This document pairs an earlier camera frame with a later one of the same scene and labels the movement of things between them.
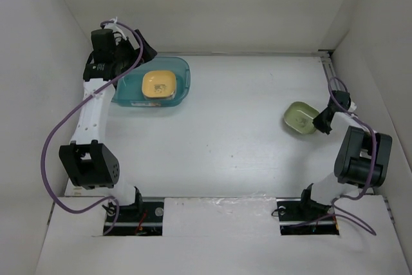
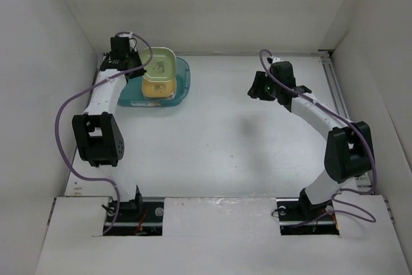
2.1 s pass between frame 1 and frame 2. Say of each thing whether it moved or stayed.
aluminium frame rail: stayed
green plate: moved
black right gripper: moved
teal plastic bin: stayed
